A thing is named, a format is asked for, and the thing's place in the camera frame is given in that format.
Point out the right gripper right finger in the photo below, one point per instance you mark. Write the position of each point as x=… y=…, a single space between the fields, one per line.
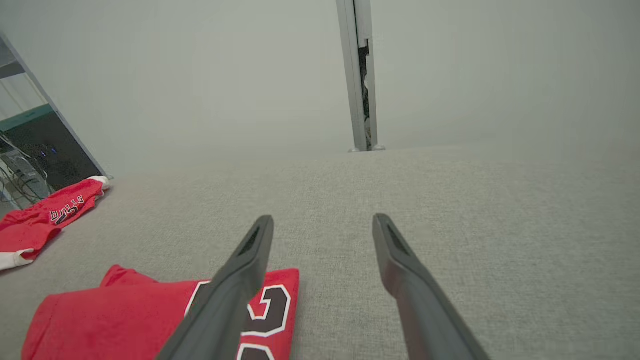
x=420 y=300

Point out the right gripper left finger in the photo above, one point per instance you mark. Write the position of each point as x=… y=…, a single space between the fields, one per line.
x=225 y=300

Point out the red basketball jersey number 23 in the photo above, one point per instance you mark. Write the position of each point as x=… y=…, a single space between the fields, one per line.
x=115 y=320

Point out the red shorts with white stripe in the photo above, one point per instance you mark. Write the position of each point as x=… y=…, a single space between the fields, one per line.
x=45 y=215

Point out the grey fabric sofa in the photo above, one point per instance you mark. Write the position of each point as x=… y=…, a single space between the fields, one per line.
x=450 y=225

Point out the dark cabinet behind glass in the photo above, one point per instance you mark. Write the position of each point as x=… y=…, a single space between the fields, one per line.
x=50 y=150

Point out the grey wall partition post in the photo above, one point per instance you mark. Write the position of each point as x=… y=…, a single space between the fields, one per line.
x=361 y=75

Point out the grey glass partition frame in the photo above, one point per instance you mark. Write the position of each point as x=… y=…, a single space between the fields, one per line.
x=60 y=125

